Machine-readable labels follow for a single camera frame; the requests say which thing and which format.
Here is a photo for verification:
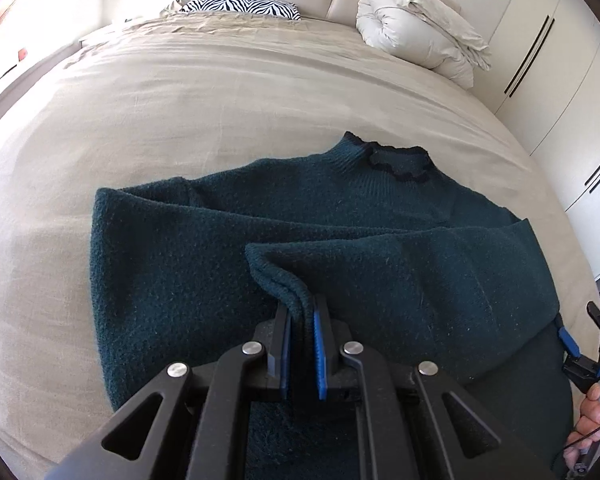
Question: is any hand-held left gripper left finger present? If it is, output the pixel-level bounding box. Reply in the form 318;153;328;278
45;305;293;480

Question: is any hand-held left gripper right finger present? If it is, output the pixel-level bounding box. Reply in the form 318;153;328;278
312;294;556;480

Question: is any dark teal knit sweater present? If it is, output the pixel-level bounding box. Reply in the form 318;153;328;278
91;131;576;480

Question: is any person's right hand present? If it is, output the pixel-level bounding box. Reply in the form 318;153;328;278
564;394;600;476

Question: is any white wardrobe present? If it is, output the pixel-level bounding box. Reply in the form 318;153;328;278
460;0;600;281

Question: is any bed with beige sheet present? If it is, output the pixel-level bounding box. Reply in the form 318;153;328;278
0;10;600;480

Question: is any rolled white duvet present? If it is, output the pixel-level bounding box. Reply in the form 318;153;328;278
356;0;493;88

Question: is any zebra print pillow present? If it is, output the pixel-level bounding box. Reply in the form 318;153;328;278
180;0;302;22

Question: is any white window ledge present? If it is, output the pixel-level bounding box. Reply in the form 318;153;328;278
0;40;83;123

